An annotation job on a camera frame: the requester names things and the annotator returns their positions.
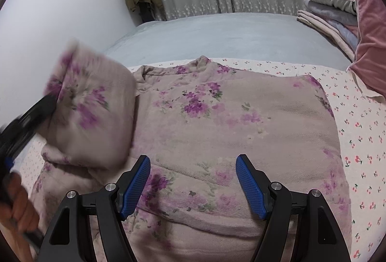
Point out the folded blankets stack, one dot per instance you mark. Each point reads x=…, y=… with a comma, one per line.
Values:
x=334, y=19

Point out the pink velvet pillow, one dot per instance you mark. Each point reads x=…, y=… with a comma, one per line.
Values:
x=369, y=63

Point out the cherry print bed sheet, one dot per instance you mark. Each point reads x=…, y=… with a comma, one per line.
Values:
x=361, y=126

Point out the left hand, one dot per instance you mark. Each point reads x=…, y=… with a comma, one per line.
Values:
x=21, y=217

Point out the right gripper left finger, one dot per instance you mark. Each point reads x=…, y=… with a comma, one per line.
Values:
x=69, y=236

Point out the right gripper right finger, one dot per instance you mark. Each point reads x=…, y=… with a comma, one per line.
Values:
x=318, y=236

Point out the pink floral padded jacket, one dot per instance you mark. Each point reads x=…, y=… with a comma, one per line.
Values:
x=192, y=121

